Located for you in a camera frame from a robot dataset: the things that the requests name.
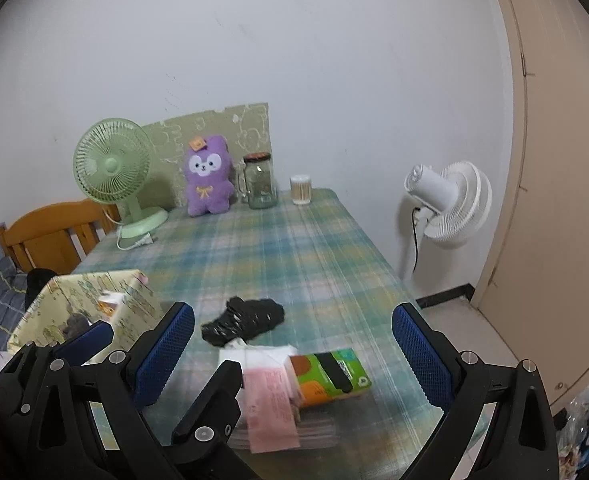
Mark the black cloth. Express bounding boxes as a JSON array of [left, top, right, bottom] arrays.
[[201, 296, 285, 347]]

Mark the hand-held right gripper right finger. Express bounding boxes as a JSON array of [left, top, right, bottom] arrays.
[[392, 302, 560, 480]]

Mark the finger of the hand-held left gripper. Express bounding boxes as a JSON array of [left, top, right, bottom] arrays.
[[0, 321, 115, 443], [171, 360, 244, 457]]

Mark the glass jar mug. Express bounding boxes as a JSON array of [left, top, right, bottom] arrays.
[[235, 152, 280, 210]]

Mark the yellow patterned gift bag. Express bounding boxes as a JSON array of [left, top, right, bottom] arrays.
[[7, 269, 162, 367]]

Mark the wooden chair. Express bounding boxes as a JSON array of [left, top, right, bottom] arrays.
[[0, 199, 121, 276]]

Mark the white orange small box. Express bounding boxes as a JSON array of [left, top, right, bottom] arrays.
[[97, 292, 126, 319]]

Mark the white standing fan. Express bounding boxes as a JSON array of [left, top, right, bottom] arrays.
[[397, 161, 494, 281]]

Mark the clear plastic packet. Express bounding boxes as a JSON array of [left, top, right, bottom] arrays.
[[229, 406, 341, 451]]

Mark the purple plush toy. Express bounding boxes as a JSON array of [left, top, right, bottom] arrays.
[[183, 135, 236, 218]]

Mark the black fan cable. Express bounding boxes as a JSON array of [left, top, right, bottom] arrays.
[[411, 206, 421, 274]]

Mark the blue plaid bedding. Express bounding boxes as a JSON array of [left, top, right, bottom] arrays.
[[0, 255, 31, 361]]

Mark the green desk fan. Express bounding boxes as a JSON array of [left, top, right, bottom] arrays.
[[73, 118, 169, 240]]

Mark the white cloth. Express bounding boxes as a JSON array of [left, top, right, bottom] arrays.
[[218, 339, 300, 378]]

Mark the beige door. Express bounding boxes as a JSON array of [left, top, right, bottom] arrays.
[[469, 0, 589, 408]]

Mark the green patterned wall board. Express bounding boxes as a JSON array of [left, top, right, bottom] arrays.
[[142, 102, 270, 208]]

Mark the cotton swab container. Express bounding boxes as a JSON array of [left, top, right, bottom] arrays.
[[289, 175, 314, 206]]

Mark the green fan power cable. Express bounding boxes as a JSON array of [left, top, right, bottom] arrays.
[[105, 205, 155, 252]]

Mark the green orange tissue pack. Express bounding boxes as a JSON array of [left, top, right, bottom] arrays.
[[288, 349, 373, 408]]

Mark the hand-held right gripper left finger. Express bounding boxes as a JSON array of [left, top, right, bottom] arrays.
[[29, 302, 196, 480]]

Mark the dark cloth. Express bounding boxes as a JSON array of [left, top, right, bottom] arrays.
[[26, 268, 66, 311]]

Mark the pile of plastic bags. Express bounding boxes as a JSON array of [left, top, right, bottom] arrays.
[[552, 370, 589, 480]]

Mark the pink tissue pack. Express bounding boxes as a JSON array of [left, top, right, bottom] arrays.
[[242, 365, 300, 453]]

